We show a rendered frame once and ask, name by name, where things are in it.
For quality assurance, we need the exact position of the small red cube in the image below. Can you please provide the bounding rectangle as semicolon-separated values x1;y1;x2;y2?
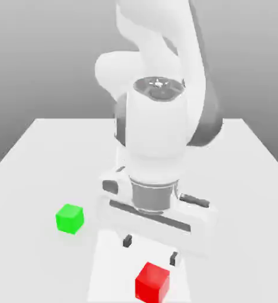
134;261;171;303

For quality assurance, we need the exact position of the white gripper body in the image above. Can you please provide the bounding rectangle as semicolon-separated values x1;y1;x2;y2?
96;194;219;258

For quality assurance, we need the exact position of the small green cube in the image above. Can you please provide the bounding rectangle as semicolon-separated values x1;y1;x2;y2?
55;203;85;236

